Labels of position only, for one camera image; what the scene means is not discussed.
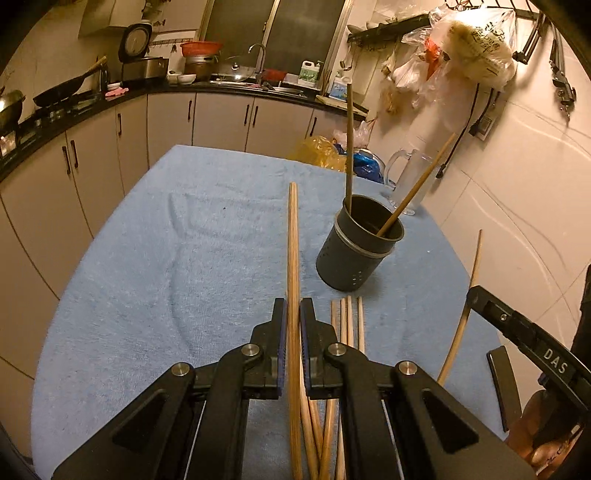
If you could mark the yellow plastic bag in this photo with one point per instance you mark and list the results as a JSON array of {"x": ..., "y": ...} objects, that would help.
[{"x": 314, "y": 154}]

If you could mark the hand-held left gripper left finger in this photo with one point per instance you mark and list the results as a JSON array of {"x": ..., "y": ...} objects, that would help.
[{"x": 281, "y": 350}]

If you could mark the metal sink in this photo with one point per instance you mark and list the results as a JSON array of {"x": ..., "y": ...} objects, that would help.
[{"x": 286, "y": 90}]

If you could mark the white detergent bottle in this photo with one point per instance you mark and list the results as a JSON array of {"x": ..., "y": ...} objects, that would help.
[{"x": 308, "y": 74}]

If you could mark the pink cloth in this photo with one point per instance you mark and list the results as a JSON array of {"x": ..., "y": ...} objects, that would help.
[{"x": 117, "y": 92}]

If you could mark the large hanging plastic bag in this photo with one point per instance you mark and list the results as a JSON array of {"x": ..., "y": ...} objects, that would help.
[{"x": 480, "y": 50}]

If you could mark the metal pot with lid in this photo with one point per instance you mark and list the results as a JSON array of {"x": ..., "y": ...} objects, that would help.
[{"x": 11, "y": 108}]

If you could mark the beige wall cabinet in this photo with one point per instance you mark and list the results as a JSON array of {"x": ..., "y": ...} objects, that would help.
[{"x": 99, "y": 18}]

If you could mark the rice cooker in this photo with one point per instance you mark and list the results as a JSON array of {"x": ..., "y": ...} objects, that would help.
[{"x": 143, "y": 69}]

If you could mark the black kitchen countertop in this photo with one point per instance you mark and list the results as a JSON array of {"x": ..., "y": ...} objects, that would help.
[{"x": 138, "y": 92}]

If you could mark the dark grey utensil holder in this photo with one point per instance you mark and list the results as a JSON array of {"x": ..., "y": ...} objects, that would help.
[{"x": 341, "y": 263}]

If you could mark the metal sink faucet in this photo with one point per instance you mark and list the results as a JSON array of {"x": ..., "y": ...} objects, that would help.
[{"x": 264, "y": 60}]

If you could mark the wall hook rack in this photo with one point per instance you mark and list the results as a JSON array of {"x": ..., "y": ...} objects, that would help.
[{"x": 485, "y": 3}]

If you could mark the beige base cabinets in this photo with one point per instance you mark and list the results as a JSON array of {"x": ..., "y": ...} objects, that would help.
[{"x": 106, "y": 152}]

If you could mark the red bowl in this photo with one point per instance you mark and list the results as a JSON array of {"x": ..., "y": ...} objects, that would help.
[{"x": 272, "y": 74}]

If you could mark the white bowls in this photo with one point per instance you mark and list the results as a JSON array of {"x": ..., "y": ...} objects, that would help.
[{"x": 182, "y": 79}]

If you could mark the white hanging plastic bags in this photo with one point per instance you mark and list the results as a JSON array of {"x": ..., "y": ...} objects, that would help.
[{"x": 411, "y": 71}]

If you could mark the kitchen window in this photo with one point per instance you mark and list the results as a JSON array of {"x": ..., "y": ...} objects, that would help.
[{"x": 277, "y": 27}]

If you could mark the wooden cutting board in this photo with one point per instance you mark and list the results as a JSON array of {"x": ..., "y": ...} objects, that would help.
[{"x": 337, "y": 105}]

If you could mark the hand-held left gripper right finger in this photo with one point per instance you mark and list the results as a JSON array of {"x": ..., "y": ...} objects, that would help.
[{"x": 305, "y": 350}]

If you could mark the glass pot lid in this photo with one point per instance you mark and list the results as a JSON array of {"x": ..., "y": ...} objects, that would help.
[{"x": 235, "y": 69}]

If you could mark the brown cooking pot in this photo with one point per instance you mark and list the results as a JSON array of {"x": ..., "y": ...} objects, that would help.
[{"x": 198, "y": 67}]

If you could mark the red plastic basin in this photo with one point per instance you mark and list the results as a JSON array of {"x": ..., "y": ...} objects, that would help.
[{"x": 201, "y": 48}]

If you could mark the person's right hand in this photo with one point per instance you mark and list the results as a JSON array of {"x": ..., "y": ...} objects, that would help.
[{"x": 528, "y": 420}]

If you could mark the blue plastic bag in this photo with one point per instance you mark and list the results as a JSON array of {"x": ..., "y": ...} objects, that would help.
[{"x": 367, "y": 166}]

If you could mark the dark wall shelf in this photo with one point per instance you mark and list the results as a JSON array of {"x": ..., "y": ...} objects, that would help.
[{"x": 392, "y": 30}]

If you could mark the orange hanging plastic bag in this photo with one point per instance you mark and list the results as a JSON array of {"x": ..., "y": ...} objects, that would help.
[{"x": 433, "y": 55}]

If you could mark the wall power socket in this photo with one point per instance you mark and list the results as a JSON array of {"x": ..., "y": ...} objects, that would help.
[{"x": 485, "y": 124}]

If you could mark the blue towel table cover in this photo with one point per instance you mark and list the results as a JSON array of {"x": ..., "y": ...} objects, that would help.
[{"x": 184, "y": 277}]

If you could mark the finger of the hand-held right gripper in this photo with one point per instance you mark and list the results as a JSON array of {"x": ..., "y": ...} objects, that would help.
[
  {"x": 505, "y": 387},
  {"x": 508, "y": 318}
]

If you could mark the hanging brown net bag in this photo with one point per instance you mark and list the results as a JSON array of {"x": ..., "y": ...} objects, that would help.
[{"x": 392, "y": 99}]

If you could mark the black wok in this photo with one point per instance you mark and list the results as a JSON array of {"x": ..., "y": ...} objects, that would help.
[{"x": 60, "y": 90}]

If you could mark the gas stove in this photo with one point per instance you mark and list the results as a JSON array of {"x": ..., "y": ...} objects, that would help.
[{"x": 69, "y": 108}]

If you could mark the clear plastic pitcher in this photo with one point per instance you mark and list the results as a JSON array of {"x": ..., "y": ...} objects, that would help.
[{"x": 406, "y": 166}]

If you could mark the blue label bottle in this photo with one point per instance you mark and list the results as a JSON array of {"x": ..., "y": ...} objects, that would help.
[{"x": 339, "y": 87}]

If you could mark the clear plastic bag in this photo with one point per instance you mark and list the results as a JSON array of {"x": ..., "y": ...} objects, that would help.
[{"x": 362, "y": 134}]

